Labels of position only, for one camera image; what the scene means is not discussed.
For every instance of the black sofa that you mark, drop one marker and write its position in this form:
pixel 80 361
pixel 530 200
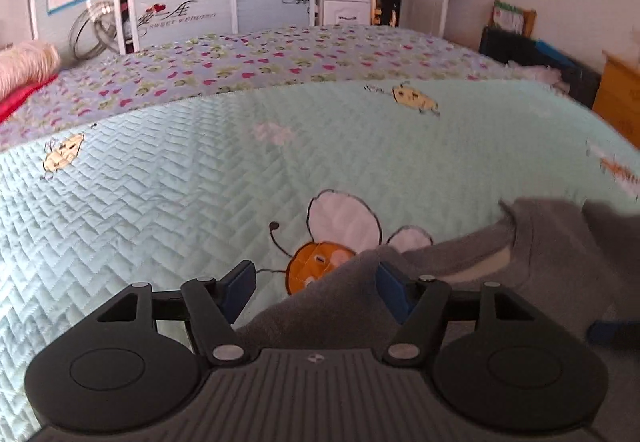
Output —
pixel 510 47

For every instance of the floral heart-print bed sheet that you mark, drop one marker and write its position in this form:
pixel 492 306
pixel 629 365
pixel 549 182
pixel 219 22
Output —
pixel 250 62

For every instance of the red cloth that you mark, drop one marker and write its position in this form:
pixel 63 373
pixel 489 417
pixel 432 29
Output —
pixel 20 100

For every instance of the pink rolled quilt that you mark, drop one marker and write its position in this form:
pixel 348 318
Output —
pixel 25 65

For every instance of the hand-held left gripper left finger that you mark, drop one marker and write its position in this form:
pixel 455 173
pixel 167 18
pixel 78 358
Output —
pixel 243 286

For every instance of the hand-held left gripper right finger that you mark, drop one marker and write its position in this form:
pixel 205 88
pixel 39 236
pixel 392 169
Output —
pixel 392 287

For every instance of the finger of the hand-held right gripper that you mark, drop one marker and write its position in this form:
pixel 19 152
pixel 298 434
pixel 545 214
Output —
pixel 612 334

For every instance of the wooden desk cabinet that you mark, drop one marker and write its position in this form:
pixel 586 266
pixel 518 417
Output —
pixel 620 92

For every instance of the mint quilted bee blanket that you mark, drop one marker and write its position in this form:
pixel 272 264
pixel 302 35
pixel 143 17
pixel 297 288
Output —
pixel 150 197

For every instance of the green and white carton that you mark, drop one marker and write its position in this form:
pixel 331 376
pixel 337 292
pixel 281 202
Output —
pixel 507 17

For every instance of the grey knitted sweater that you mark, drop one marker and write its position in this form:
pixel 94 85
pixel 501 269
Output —
pixel 550 262

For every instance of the blue cloth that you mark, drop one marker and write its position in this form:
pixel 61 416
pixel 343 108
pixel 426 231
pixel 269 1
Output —
pixel 555 50

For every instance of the white cloth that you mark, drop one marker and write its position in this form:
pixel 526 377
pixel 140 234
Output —
pixel 540 72

